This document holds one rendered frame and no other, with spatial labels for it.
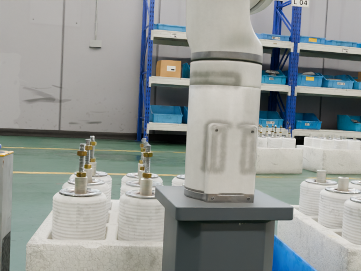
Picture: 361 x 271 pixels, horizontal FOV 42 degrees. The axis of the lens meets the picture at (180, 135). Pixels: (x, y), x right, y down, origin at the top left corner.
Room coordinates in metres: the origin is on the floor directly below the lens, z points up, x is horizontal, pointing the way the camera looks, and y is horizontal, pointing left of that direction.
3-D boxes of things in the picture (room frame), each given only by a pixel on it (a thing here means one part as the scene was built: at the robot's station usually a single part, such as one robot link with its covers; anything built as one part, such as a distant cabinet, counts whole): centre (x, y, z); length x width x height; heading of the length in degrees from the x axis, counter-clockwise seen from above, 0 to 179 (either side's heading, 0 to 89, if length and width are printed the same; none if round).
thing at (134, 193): (0.85, 0.06, 0.25); 0.08 x 0.08 x 0.01
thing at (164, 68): (5.65, 0.19, 0.89); 0.31 x 0.24 x 0.20; 13
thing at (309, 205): (1.13, -0.35, 0.16); 0.10 x 0.10 x 0.18
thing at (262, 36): (6.00, -1.05, 1.38); 0.50 x 0.38 x 0.11; 14
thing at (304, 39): (6.13, -1.53, 1.38); 0.50 x 0.38 x 0.11; 14
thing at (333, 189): (1.02, -0.36, 0.25); 0.08 x 0.08 x 0.01
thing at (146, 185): (0.85, 0.06, 0.26); 0.02 x 0.02 x 0.03
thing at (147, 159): (0.85, 0.06, 0.31); 0.01 x 0.01 x 0.08
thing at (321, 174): (1.13, -0.35, 0.26); 0.02 x 0.02 x 0.03
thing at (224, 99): (0.61, -0.05, 0.39); 0.09 x 0.09 x 0.17; 13
